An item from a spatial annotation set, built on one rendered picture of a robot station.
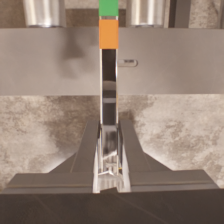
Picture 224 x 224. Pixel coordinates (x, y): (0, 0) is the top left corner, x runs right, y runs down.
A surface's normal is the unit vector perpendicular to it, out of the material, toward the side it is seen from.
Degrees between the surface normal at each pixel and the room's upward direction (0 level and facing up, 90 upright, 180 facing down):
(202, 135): 0
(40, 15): 3
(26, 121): 0
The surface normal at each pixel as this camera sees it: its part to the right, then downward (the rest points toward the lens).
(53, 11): 0.62, 0.23
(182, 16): 0.03, 0.29
